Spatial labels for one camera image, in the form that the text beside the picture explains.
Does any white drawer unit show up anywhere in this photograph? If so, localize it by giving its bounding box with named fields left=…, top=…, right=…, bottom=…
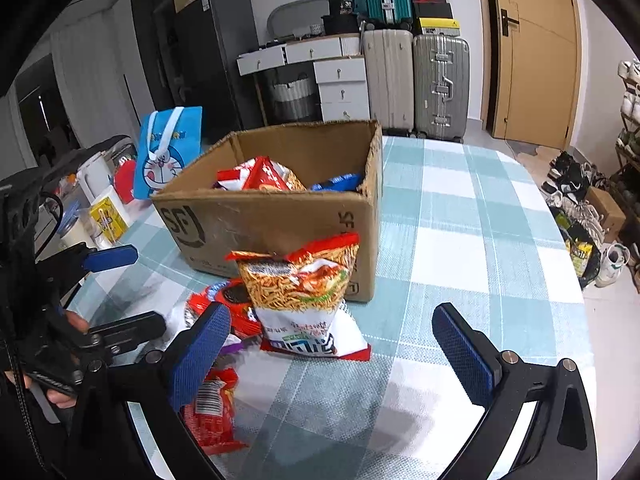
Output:
left=236, top=34, right=372, bottom=124

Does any yellow packet in bag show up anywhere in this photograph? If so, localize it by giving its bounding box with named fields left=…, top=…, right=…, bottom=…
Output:
left=567, top=239, right=594, bottom=276

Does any red cookie packet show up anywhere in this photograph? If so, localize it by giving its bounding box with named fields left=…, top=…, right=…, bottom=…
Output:
left=185, top=282, right=264, bottom=339

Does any person's left hand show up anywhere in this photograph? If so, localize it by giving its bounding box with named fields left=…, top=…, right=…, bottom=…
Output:
left=20, top=309, right=92, bottom=410

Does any white green sneaker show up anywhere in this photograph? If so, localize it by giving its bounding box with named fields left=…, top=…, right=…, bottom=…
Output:
left=594, top=242, right=631, bottom=287

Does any checked tablecloth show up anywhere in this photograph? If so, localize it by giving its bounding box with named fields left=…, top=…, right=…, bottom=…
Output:
left=64, top=135, right=597, bottom=480

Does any wooden door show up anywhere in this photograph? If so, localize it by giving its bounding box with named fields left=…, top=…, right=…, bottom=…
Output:
left=486, top=0, right=584, bottom=150

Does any shoe rack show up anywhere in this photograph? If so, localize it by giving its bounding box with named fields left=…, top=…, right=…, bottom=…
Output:
left=612, top=57, right=640, bottom=212

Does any yellow black shoe box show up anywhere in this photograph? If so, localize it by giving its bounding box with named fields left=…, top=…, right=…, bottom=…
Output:
left=417, top=17, right=461, bottom=37

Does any black cable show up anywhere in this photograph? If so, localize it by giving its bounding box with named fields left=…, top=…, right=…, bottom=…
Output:
left=42, top=192, right=67, bottom=242

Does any small cardboard box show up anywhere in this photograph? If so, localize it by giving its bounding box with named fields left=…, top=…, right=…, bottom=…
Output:
left=584, top=185, right=627, bottom=244

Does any black door handle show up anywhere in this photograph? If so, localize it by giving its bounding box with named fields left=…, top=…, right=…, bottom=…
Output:
left=499, top=8, right=521, bottom=37

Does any dark bag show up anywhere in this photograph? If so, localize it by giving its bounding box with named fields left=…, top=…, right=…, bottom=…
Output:
left=44, top=134, right=137, bottom=182

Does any brown wardrobe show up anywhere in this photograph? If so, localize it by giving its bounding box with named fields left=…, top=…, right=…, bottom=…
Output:
left=131, top=0, right=212, bottom=126

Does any red pouch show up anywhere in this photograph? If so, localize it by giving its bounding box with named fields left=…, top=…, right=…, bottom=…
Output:
left=113, top=157, right=139, bottom=205

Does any beige suitcase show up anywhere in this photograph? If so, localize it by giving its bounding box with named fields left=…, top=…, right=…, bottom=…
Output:
left=360, top=28, right=416, bottom=136

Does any blue cartoon gift bag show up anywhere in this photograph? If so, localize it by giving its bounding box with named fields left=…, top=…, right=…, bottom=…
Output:
left=133, top=106, right=204, bottom=200

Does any silver suitcase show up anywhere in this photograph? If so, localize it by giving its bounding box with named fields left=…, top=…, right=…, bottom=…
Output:
left=412, top=34, right=471, bottom=142

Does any red ribbed packet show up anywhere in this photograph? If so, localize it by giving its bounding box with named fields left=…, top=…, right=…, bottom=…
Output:
left=179, top=366, right=249, bottom=456

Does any blue snack packet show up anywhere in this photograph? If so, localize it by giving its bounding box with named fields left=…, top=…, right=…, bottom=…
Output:
left=309, top=173, right=364, bottom=192

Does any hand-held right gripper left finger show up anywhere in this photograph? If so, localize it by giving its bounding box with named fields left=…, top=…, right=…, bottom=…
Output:
left=70, top=302, right=232, bottom=480

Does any noodle snack packet white bottom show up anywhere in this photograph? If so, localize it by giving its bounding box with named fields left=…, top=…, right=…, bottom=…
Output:
left=224, top=232, right=373, bottom=362

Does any grey oval tray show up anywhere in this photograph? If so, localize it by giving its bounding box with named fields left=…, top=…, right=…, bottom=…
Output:
left=266, top=0, right=331, bottom=41

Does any grey woven basket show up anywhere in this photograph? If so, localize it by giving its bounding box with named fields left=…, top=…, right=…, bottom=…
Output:
left=263, top=74, right=321, bottom=121

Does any pile of shoes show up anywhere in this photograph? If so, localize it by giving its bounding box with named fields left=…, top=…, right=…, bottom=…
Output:
left=539, top=149, right=640, bottom=292

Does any black labelled bag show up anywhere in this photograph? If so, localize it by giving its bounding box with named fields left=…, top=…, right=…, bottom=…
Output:
left=320, top=0, right=362, bottom=36

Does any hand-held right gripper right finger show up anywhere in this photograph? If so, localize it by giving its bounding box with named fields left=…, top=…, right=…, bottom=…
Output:
left=432, top=302, right=599, bottom=480

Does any red noodle snack packet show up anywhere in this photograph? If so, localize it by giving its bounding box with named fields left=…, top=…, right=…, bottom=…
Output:
left=215, top=156, right=307, bottom=192

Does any brown cardboard box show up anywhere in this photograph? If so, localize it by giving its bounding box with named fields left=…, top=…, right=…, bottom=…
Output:
left=151, top=118, right=385, bottom=304

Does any yellow drink carton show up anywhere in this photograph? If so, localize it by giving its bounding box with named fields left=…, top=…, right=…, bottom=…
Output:
left=89, top=184, right=132, bottom=244

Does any black fridge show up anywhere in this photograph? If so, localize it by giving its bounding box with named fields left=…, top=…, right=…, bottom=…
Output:
left=172, top=0, right=266, bottom=132

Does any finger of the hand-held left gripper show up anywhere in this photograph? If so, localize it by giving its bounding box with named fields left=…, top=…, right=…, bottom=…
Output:
left=37, top=244, right=140, bottom=286
left=75, top=310, right=167, bottom=357

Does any white kettle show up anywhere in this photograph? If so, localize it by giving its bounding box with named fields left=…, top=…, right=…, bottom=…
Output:
left=75, top=152, right=119, bottom=207

